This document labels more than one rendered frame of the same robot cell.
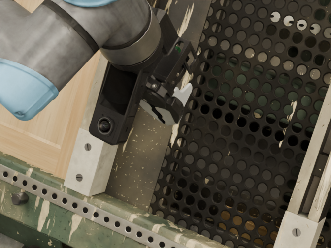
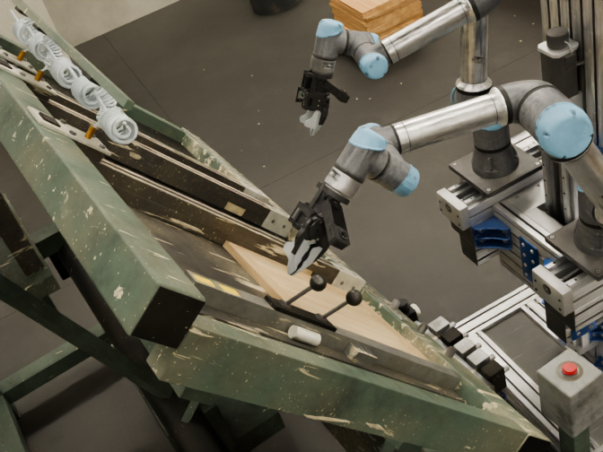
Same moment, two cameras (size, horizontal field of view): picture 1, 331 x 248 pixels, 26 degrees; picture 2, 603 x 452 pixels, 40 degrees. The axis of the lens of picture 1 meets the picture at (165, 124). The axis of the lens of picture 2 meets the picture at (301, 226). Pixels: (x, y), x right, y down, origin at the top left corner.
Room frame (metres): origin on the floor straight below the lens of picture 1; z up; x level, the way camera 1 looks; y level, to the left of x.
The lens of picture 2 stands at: (2.52, 1.34, 2.70)
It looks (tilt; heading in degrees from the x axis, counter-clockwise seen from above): 38 degrees down; 220
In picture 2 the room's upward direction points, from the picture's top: 18 degrees counter-clockwise
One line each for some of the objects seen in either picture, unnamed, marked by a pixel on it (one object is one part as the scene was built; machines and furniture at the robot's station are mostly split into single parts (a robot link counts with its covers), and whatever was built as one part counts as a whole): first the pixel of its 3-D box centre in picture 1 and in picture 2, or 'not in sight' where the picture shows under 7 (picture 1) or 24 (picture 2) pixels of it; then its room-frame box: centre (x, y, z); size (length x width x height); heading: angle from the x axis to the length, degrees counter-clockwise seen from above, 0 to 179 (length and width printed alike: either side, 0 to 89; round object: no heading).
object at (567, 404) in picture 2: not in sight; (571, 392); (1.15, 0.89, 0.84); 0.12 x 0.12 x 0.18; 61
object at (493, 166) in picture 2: not in sight; (493, 152); (0.47, 0.46, 1.09); 0.15 x 0.15 x 0.10
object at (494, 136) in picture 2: not in sight; (488, 120); (0.46, 0.46, 1.20); 0.13 x 0.12 x 0.14; 42
